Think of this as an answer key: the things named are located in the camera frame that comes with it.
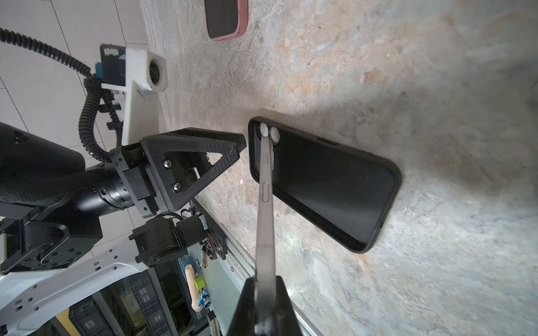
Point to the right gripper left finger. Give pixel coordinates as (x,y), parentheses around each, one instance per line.
(243,321)

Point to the left circuit board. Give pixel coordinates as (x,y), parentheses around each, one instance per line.
(210,251)

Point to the purple-edged black phone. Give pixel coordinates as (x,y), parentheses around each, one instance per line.
(222,17)

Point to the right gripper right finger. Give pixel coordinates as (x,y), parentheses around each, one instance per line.
(286,322)

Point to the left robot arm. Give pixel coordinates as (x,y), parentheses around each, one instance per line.
(68,231)

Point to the black phone case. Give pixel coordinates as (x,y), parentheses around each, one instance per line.
(345,192)

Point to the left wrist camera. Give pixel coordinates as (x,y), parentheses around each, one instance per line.
(140,76)

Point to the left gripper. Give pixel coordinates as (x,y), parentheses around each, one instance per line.
(162,174)

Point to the wooden handle tool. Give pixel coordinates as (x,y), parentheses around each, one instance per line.
(193,290)

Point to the pink phone case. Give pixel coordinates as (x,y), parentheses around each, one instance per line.
(243,21)

